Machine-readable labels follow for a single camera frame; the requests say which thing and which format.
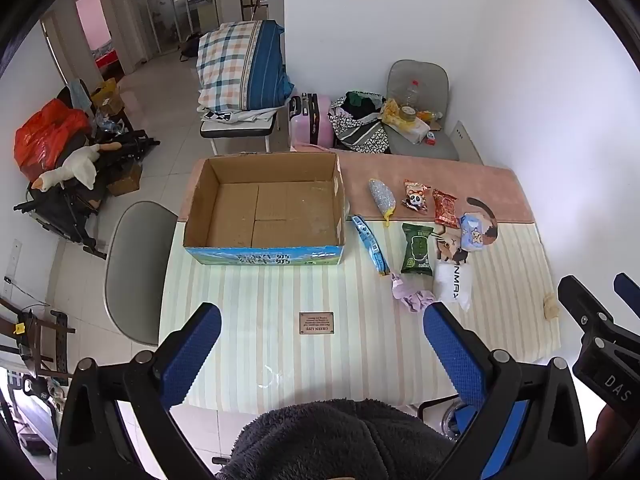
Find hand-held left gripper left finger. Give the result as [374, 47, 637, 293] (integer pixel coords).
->
[56, 302, 223, 480]

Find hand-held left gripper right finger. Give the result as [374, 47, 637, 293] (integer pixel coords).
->
[422, 301, 588, 480]

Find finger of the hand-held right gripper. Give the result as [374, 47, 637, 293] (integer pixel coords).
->
[557, 275, 615, 341]
[614, 272, 640, 320]

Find lilac cloth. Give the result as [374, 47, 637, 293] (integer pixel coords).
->
[391, 272, 436, 315]

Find white soft pack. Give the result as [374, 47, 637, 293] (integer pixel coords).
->
[432, 259, 473, 312]

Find green snack packet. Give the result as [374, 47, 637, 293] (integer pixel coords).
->
[400, 222, 435, 276]

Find light blue tissue pack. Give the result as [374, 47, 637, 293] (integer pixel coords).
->
[459, 212, 492, 252]

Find long blue packet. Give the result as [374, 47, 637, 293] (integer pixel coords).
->
[350, 215, 392, 277]

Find red snack packet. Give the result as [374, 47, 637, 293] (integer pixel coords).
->
[432, 189, 460, 227]

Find panda print snack packet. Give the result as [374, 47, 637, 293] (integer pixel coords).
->
[402, 180, 432, 216]

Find silver glitter pouch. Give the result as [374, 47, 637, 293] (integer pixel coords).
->
[368, 178, 398, 222]

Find grey oval chair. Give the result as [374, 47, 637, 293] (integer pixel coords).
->
[103, 201, 179, 347]

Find dark wooden chair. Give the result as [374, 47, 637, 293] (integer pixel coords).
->
[0, 295, 76, 386]

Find small brown cardboard box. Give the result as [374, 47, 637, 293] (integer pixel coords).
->
[106, 162, 143, 197]

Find black folded stands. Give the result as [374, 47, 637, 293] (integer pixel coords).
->
[13, 130, 161, 261]

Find white goose plush toy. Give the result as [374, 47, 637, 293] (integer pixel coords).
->
[31, 142, 123, 193]

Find white bench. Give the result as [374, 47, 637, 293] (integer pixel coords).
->
[200, 107, 278, 156]

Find yellow plastic bag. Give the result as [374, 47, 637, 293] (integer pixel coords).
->
[381, 99, 431, 143]

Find black white patterned bag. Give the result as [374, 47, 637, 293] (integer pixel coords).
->
[327, 91, 392, 156]

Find clear plastic bottle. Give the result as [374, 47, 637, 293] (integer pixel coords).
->
[400, 80, 421, 111]

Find orange plastic bag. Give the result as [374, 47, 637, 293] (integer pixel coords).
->
[13, 98, 93, 183]

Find pink suitcase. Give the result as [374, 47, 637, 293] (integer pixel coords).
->
[288, 92, 335, 150]

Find yellow cardboard box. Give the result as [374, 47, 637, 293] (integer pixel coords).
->
[90, 78, 125, 113]

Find grey padded chair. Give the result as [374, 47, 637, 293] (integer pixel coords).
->
[385, 60, 460, 162]

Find plaid folded quilt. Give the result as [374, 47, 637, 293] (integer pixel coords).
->
[195, 20, 296, 113]

